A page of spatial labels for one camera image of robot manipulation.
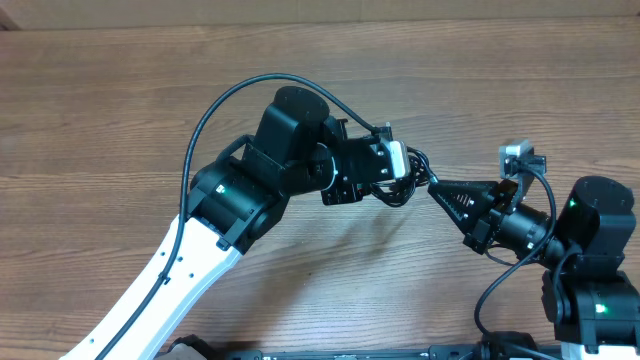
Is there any black left camera cable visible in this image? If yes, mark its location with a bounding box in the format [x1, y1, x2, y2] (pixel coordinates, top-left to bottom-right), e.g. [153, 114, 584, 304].
[92, 72, 389, 360]

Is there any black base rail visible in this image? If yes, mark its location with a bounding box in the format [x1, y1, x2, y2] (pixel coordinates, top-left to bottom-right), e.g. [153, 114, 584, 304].
[154, 334, 561, 360]

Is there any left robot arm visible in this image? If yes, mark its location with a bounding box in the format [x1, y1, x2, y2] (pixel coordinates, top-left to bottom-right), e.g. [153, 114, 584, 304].
[66, 86, 410, 359]

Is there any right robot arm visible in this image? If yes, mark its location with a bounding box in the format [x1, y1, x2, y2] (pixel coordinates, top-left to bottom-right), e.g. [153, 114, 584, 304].
[428, 169, 639, 359]

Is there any black USB cable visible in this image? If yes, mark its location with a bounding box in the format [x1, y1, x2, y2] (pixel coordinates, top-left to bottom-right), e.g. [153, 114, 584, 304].
[369, 145, 441, 208]

